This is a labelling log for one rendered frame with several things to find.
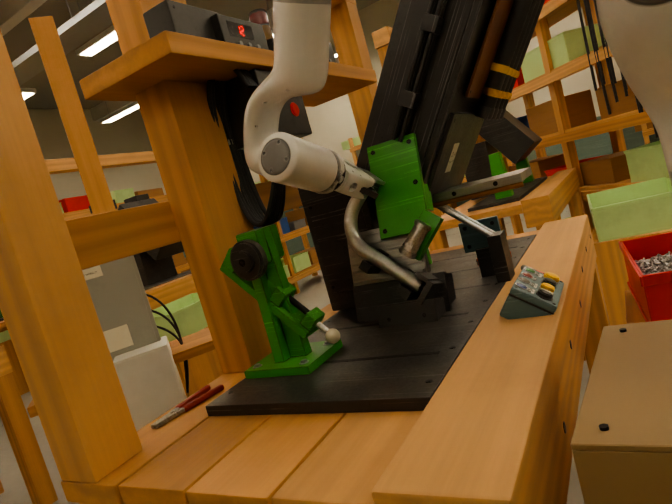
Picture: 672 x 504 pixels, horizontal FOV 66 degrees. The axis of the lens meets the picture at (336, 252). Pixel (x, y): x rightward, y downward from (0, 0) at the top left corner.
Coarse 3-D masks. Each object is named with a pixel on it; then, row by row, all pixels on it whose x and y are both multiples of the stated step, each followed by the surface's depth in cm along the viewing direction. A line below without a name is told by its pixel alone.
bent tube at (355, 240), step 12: (360, 168) 111; (348, 204) 113; (360, 204) 112; (348, 216) 112; (348, 228) 112; (348, 240) 113; (360, 240) 112; (360, 252) 111; (372, 252) 109; (384, 264) 108; (396, 264) 107; (396, 276) 106; (408, 276) 105; (420, 288) 106
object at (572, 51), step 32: (576, 0) 339; (544, 32) 389; (576, 32) 373; (544, 64) 396; (576, 64) 357; (608, 64) 329; (512, 96) 443; (576, 96) 415; (608, 96) 350; (544, 128) 432; (576, 128) 383; (608, 128) 345; (544, 160) 452; (576, 160) 400; (608, 160) 369; (640, 160) 335; (512, 224) 515
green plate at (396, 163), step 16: (384, 144) 112; (400, 144) 110; (416, 144) 109; (384, 160) 112; (400, 160) 110; (416, 160) 108; (384, 176) 112; (400, 176) 110; (416, 176) 108; (384, 192) 112; (400, 192) 110; (416, 192) 108; (384, 208) 112; (400, 208) 110; (416, 208) 108; (432, 208) 114; (384, 224) 112; (400, 224) 110
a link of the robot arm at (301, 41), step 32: (288, 0) 75; (320, 0) 76; (288, 32) 77; (320, 32) 78; (288, 64) 79; (320, 64) 80; (256, 96) 85; (288, 96) 84; (256, 128) 90; (256, 160) 91
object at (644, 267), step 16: (640, 240) 113; (656, 240) 111; (624, 256) 107; (640, 256) 113; (656, 256) 110; (640, 272) 89; (656, 272) 99; (640, 288) 94; (656, 288) 87; (640, 304) 101; (656, 304) 87; (656, 320) 88
